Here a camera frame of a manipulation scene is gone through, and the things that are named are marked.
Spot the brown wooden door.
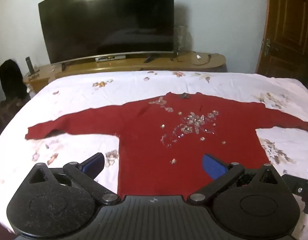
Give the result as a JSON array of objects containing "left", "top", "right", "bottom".
[{"left": 255, "top": 0, "right": 308, "bottom": 93}]

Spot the black cable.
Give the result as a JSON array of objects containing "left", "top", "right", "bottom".
[{"left": 176, "top": 51, "right": 219, "bottom": 66}]

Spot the black remote control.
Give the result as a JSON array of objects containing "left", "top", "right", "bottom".
[{"left": 25, "top": 57, "right": 36, "bottom": 75}]

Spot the silver set-top box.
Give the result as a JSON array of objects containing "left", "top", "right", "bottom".
[{"left": 95, "top": 56, "right": 126, "bottom": 62}]

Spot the black curved television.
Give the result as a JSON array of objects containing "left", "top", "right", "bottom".
[{"left": 38, "top": 0, "right": 175, "bottom": 71}]

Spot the red beaded sweater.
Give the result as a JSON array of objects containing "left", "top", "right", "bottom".
[{"left": 25, "top": 92, "right": 308, "bottom": 198}]

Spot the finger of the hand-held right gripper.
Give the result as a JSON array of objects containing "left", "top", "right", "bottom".
[{"left": 281, "top": 174, "right": 308, "bottom": 214}]

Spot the clear glass vase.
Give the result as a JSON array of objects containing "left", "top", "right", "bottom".
[{"left": 173, "top": 25, "right": 188, "bottom": 54}]

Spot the black bulky object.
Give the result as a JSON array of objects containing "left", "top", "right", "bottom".
[{"left": 0, "top": 59, "right": 28, "bottom": 99}]

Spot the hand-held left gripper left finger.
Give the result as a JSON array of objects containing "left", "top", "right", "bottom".
[{"left": 27, "top": 152, "right": 121, "bottom": 205}]

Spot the white floral bedsheet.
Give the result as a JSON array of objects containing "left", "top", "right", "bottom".
[{"left": 0, "top": 70, "right": 308, "bottom": 233}]

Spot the wooden television stand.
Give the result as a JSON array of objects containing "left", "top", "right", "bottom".
[{"left": 23, "top": 51, "right": 227, "bottom": 98}]

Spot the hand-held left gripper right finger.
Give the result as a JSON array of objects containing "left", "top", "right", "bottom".
[{"left": 189, "top": 154, "right": 282, "bottom": 205}]

